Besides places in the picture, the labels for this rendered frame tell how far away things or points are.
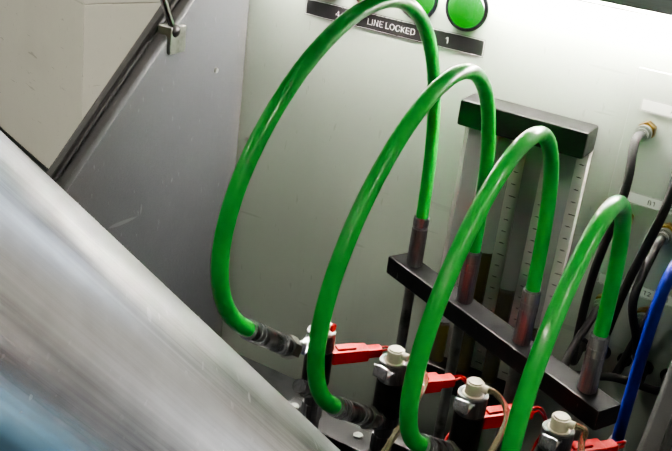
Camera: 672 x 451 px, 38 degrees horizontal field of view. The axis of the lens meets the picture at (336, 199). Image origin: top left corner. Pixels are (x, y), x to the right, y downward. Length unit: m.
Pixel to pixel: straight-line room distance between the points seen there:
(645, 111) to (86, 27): 2.80
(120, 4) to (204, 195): 2.44
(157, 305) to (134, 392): 0.02
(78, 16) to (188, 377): 3.50
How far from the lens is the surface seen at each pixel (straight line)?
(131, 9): 3.69
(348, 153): 1.20
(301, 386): 0.95
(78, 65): 3.70
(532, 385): 0.70
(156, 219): 1.20
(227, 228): 0.74
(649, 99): 1.05
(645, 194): 1.07
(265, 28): 1.24
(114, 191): 1.13
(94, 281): 0.16
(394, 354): 0.91
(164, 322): 0.17
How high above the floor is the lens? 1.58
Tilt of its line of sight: 22 degrees down
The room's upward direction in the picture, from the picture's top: 7 degrees clockwise
